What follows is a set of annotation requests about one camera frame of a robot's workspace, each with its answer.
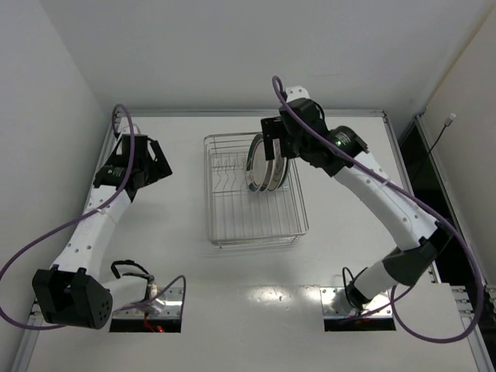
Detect metal base plate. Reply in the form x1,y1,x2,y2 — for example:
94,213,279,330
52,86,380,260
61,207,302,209
112,287,184,320
319,287,392,320

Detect black wall cable with plug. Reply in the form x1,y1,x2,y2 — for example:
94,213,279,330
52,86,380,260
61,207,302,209
425,112,457,156

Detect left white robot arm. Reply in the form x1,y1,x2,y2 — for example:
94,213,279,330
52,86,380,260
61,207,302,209
32,134,172,329

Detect small blue patterned plate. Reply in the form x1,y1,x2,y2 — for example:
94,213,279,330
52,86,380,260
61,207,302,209
280,158,291,187

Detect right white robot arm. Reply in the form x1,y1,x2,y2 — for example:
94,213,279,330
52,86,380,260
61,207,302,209
260,98,450,313

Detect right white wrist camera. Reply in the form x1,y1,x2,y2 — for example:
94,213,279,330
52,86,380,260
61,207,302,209
284,86,310,103

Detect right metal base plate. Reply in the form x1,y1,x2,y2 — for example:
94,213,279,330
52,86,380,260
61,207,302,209
319,287,392,320

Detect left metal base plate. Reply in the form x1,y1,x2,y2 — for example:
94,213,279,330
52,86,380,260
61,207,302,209
112,287,184,320

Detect white plate with grey rim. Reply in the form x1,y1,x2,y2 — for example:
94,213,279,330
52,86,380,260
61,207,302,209
267,157,288,191

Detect green red rimmed plate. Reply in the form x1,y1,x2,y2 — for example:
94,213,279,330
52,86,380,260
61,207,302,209
246,133,267,192
259,141,280,192

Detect metal wire dish rack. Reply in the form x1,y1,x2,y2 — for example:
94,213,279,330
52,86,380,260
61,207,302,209
204,133,309,248

